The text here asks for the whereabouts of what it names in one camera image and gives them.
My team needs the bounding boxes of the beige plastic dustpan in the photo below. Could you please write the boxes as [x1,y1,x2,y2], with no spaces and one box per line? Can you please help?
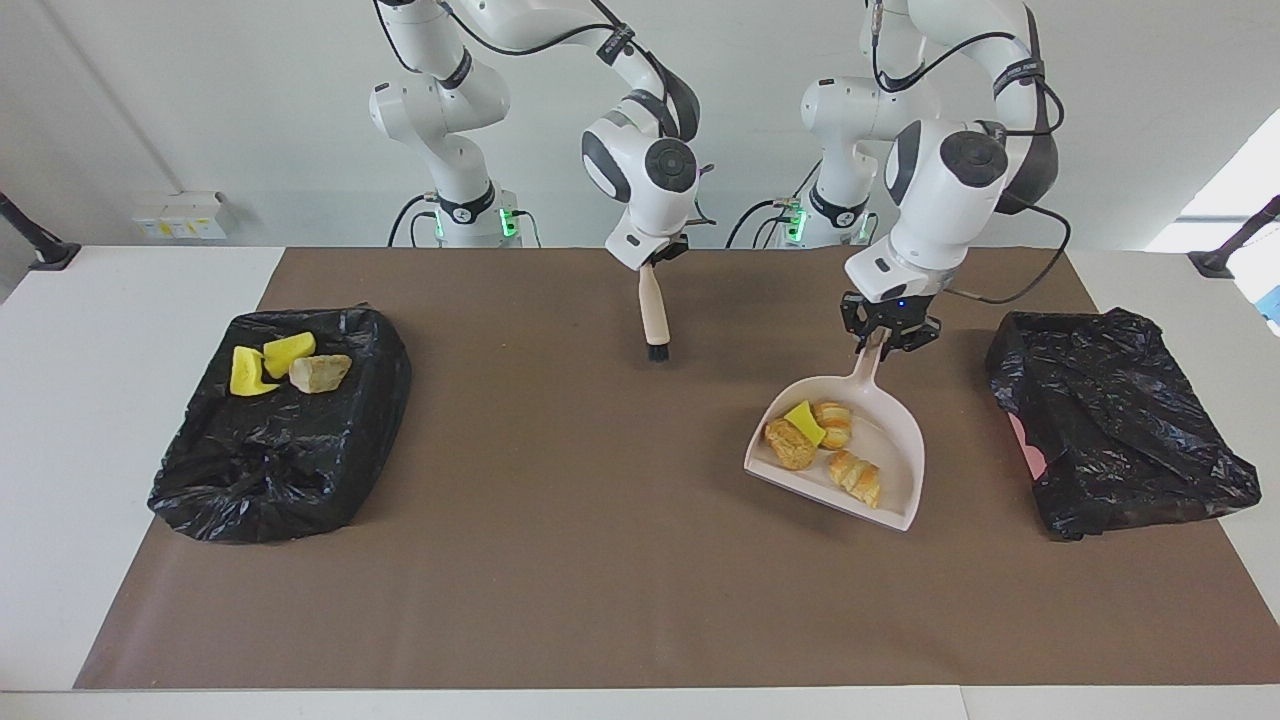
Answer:
[743,330,927,533]

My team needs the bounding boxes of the beige brush black bristles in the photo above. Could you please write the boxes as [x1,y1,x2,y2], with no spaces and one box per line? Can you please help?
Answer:
[637,262,673,364]

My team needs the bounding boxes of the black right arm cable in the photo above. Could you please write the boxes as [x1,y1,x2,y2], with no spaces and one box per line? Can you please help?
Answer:
[375,0,716,226]

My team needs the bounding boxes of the yellow sponge piece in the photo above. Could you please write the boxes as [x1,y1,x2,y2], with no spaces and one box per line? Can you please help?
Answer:
[262,331,318,380]
[230,345,282,398]
[782,400,828,448]

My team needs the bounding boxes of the black bag pink bin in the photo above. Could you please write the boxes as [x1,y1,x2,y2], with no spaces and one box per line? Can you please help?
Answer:
[985,307,1263,542]

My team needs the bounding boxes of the brown oval sponge piece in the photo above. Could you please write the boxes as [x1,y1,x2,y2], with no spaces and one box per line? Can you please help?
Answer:
[765,418,818,472]

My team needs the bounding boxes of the beige sponge chunk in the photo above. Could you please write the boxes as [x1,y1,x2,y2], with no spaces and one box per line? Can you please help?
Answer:
[288,353,354,395]
[812,401,854,451]
[828,450,883,510]

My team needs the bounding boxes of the brown table mat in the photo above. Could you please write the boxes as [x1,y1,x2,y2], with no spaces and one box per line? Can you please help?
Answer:
[73,247,1280,690]

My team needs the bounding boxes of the white wall socket box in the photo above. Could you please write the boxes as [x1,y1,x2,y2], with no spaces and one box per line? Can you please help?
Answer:
[130,192,227,241]

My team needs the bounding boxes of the black camera stand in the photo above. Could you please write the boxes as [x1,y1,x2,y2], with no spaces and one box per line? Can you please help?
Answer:
[0,192,82,272]
[1188,195,1280,280]

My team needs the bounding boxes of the black base power cable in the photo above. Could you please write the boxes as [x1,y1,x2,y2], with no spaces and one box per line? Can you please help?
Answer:
[388,193,441,249]
[725,155,823,249]

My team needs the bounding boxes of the black bag lined bin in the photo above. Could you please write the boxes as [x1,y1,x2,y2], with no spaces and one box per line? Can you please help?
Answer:
[148,305,412,545]

